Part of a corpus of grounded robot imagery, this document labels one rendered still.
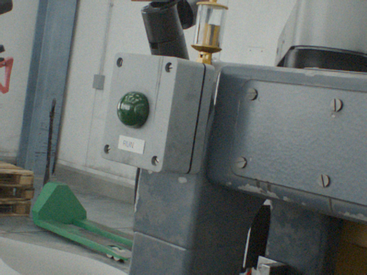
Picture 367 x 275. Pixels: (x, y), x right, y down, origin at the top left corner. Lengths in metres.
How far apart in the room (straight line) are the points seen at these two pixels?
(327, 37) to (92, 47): 8.45
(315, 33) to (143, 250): 0.25
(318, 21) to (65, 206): 5.74
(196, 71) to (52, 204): 5.72
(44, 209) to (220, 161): 5.65
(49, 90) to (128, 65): 8.59
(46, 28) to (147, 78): 8.97
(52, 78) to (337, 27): 8.56
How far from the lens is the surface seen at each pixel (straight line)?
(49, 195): 6.23
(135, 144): 0.55
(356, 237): 0.76
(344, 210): 0.49
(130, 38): 8.52
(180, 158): 0.54
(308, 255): 0.75
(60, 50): 9.20
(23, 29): 9.41
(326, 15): 0.65
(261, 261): 0.78
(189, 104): 0.54
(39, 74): 9.50
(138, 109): 0.53
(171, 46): 1.05
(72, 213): 6.36
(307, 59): 0.65
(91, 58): 9.04
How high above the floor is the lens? 1.30
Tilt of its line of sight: 3 degrees down
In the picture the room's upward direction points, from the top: 9 degrees clockwise
